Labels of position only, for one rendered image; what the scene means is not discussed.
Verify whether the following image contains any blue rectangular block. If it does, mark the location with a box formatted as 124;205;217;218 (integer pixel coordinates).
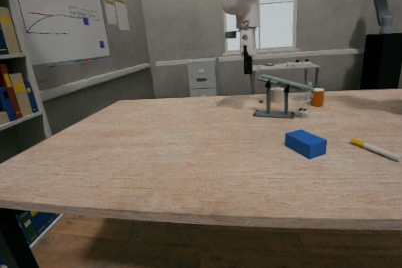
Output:
285;129;327;160

